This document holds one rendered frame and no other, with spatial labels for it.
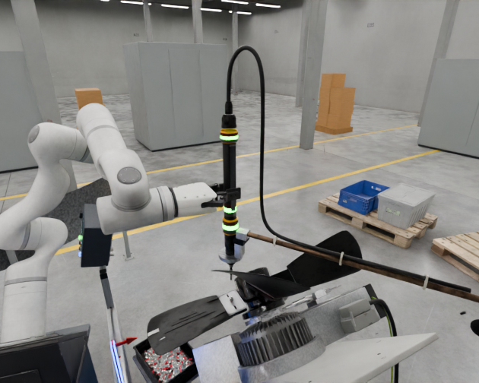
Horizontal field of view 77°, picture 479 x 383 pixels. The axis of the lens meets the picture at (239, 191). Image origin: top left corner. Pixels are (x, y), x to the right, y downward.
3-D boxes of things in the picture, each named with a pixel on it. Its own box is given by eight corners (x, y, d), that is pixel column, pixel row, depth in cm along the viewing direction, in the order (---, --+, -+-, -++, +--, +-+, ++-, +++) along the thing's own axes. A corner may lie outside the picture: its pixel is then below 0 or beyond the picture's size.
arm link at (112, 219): (153, 178, 69) (154, 203, 76) (92, 188, 64) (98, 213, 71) (163, 204, 65) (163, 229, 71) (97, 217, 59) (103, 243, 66)
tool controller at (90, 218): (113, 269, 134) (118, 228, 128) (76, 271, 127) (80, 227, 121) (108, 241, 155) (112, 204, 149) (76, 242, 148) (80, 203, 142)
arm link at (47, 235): (-2, 289, 100) (4, 220, 108) (58, 283, 115) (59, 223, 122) (11, 282, 94) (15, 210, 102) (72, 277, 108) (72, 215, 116)
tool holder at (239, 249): (253, 254, 87) (253, 226, 83) (242, 268, 81) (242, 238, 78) (226, 246, 91) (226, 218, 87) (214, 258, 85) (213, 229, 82)
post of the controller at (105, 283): (114, 307, 135) (106, 272, 127) (107, 309, 133) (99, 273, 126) (113, 302, 137) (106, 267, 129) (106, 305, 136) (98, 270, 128)
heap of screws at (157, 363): (198, 369, 112) (197, 362, 111) (163, 395, 104) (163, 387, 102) (171, 337, 125) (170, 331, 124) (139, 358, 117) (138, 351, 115)
